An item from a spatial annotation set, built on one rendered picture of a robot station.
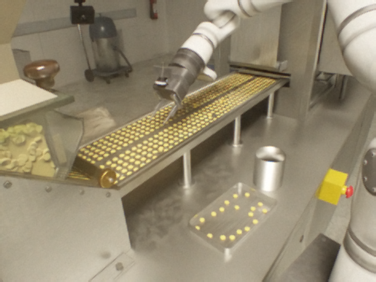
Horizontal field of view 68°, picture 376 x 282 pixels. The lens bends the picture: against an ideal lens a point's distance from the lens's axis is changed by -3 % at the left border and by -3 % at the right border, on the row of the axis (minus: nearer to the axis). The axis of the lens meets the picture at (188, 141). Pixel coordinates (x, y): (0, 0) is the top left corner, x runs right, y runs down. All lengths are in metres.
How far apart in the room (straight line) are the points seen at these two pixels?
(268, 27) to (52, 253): 0.94
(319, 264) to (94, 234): 0.44
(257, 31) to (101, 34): 3.53
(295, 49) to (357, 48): 0.68
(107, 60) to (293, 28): 3.67
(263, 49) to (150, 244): 0.79
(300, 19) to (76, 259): 0.99
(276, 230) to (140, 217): 0.32
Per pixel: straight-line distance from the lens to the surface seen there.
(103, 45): 4.50
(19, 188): 0.44
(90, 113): 0.86
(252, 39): 1.14
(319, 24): 1.12
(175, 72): 0.68
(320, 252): 0.68
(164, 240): 0.66
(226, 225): 0.69
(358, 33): 0.49
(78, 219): 0.52
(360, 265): 0.49
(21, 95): 0.45
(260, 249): 0.65
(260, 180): 0.79
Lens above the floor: 1.29
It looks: 29 degrees down
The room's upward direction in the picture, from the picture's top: 2 degrees counter-clockwise
